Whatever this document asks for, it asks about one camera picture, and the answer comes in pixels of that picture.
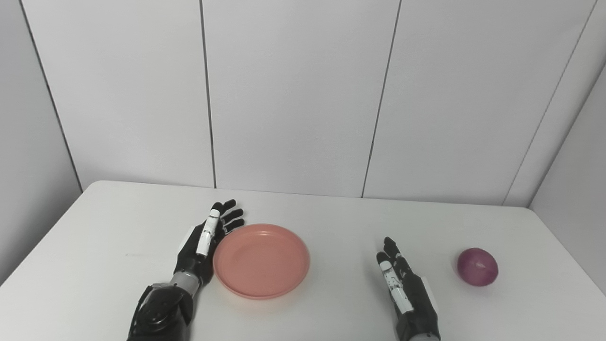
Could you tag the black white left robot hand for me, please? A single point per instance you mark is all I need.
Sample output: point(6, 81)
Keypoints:
point(191, 255)

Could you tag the purple red onion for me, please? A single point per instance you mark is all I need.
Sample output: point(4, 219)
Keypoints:
point(478, 267)

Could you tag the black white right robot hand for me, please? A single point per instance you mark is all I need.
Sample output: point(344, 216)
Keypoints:
point(419, 308)

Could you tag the pink round plate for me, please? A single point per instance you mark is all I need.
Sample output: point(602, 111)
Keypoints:
point(262, 260)

